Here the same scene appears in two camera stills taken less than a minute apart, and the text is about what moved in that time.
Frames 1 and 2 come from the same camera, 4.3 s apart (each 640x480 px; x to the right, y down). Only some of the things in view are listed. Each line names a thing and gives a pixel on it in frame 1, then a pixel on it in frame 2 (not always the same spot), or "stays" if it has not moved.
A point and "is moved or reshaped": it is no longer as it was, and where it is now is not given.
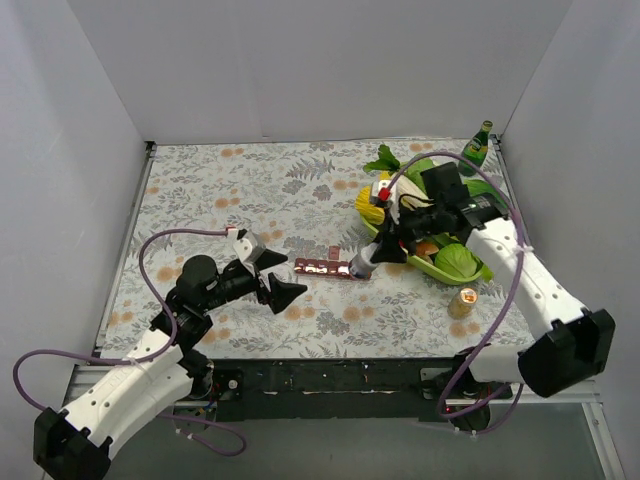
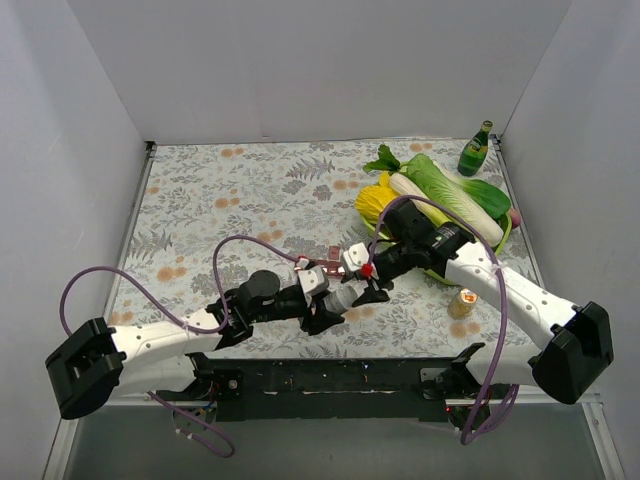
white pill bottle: (362, 265) is moved or reshaped
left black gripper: (261, 279) -> (315, 311)
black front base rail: (340, 389) stays
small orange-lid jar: (460, 308) stays
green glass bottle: (476, 151) stays
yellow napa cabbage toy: (367, 209) stays
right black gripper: (400, 229) -> (375, 278)
